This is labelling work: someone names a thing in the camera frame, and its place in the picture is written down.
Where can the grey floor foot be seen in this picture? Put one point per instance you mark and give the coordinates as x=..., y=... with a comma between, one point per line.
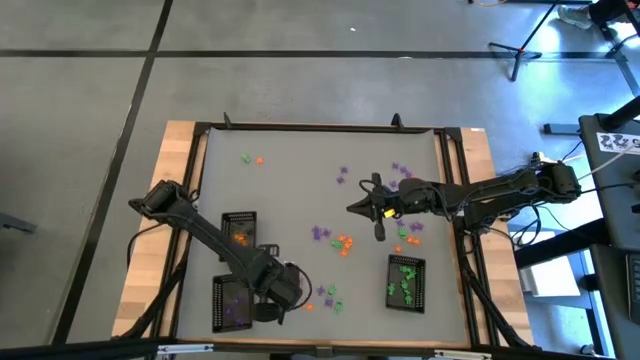
x=17, y=223

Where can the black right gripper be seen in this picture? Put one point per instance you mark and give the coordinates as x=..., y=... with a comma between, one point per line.
x=387, y=205

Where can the black desk leg bar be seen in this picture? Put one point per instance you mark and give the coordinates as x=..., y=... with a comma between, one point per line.
x=560, y=245

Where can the dark operator desk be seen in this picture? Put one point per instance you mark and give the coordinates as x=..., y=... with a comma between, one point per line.
x=610, y=200

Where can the person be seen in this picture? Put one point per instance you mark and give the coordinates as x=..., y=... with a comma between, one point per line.
x=575, y=15

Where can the dark floor foot bar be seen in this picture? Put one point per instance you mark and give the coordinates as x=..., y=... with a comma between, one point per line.
x=560, y=129

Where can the black plastic slotted basket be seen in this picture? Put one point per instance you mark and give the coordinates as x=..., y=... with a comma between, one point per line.
x=247, y=220
x=420, y=300
x=220, y=320

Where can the black frame beam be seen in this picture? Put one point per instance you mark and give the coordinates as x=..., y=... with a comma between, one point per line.
x=100, y=350

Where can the black slanted post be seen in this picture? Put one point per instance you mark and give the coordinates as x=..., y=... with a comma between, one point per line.
x=622, y=114

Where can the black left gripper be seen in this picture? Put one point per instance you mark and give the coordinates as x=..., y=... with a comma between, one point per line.
x=285, y=290

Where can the black computer keyboard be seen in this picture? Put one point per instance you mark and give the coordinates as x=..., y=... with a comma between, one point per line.
x=635, y=290

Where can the black frame clamp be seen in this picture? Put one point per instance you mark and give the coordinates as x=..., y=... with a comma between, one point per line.
x=227, y=122
x=397, y=121

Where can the black aluminium table frame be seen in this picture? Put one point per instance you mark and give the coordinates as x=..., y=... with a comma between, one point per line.
x=300, y=125

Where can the black tripod stand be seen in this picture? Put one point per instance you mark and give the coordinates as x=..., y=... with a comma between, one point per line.
x=517, y=62

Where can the white printed label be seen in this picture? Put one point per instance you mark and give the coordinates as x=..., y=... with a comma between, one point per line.
x=617, y=143

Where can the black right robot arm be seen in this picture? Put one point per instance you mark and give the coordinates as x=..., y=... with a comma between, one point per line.
x=500, y=197

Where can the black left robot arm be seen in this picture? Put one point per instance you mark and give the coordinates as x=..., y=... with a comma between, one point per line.
x=210, y=232

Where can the silver metal bracket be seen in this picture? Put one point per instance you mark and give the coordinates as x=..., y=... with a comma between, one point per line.
x=185, y=349
x=462, y=355

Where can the small green toy block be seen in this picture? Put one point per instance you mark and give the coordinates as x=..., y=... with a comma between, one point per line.
x=331, y=290

